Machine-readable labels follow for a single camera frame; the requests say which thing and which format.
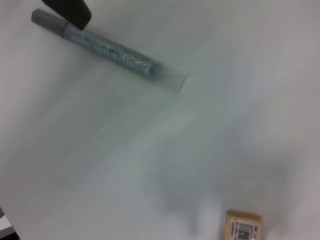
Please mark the grey glitter pen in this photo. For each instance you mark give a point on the grey glitter pen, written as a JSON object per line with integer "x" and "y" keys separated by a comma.
{"x": 105, "y": 47}

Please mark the beige eraser with barcode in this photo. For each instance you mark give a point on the beige eraser with barcode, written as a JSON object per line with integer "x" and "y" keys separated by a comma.
{"x": 242, "y": 225}

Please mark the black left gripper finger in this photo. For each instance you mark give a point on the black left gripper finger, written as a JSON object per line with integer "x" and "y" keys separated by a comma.
{"x": 70, "y": 10}

